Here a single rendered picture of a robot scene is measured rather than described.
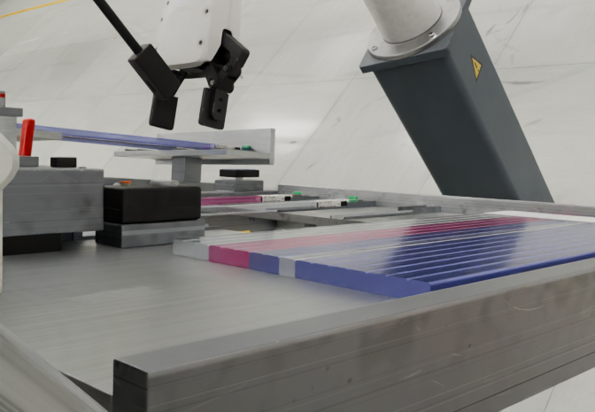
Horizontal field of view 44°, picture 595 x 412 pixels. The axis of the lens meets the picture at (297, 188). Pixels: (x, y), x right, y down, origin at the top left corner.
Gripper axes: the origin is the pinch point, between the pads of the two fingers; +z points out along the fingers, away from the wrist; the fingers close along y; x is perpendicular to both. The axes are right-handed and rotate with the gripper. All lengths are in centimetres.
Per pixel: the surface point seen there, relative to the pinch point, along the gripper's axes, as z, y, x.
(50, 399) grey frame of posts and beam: 16, 53, -40
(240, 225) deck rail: 10.4, -19.1, 26.9
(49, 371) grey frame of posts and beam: 15, 53, -40
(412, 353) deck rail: 16, 49, -22
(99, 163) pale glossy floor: -12, -247, 132
